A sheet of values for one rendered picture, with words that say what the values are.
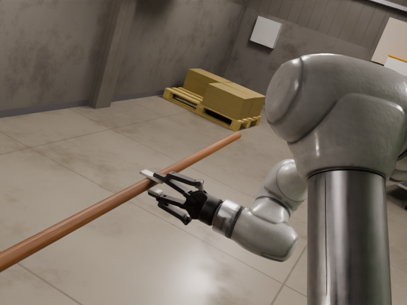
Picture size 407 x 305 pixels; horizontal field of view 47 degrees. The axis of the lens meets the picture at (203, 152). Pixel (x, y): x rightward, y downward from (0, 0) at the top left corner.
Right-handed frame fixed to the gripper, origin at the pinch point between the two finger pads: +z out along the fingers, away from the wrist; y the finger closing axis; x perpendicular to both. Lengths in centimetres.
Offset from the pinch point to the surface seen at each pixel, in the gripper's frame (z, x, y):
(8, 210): 137, 117, 118
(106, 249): 68, 130, 118
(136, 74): 247, 455, 79
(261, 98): 100, 580, 71
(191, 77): 215, 573, 79
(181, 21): 242, 540, 1
